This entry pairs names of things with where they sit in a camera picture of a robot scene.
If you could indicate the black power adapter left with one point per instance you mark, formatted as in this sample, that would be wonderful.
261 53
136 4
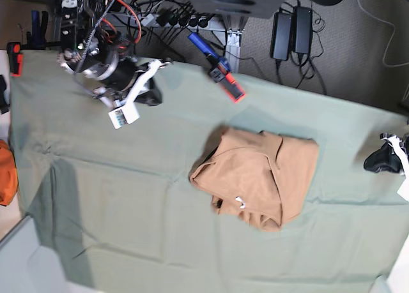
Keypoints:
281 36

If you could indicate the blue bar clamp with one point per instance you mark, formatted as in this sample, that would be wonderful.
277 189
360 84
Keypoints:
220 71
35 40

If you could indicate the sage green table cloth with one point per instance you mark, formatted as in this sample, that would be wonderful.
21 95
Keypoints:
117 205

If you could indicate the robot arm with orange wires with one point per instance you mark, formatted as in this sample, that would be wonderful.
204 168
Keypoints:
92 46

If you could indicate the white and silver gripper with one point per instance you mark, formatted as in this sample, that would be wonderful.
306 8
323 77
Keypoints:
391 157

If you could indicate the aluminium frame post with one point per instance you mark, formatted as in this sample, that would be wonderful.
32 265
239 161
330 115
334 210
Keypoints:
234 26

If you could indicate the blue bar clamp centre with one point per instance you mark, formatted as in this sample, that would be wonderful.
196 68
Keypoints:
220 71

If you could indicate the tan brown T-shirt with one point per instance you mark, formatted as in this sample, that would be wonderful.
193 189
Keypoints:
262 178

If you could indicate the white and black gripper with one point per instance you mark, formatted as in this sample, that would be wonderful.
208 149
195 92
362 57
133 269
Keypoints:
141 89

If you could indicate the blue bar clamp left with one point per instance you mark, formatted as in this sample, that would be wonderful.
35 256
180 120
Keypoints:
35 40

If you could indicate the white plastic bin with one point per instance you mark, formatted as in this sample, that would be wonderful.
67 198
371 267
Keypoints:
26 265

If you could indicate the black power adapter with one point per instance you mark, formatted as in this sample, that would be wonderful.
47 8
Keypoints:
281 36
303 30

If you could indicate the orange cloth at edge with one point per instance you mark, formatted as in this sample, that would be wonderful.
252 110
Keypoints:
8 179

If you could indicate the black power adapter right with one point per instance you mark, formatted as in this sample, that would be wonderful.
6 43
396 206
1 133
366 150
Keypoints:
303 30

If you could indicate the white power strip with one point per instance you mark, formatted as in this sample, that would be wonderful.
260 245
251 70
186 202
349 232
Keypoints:
146 21

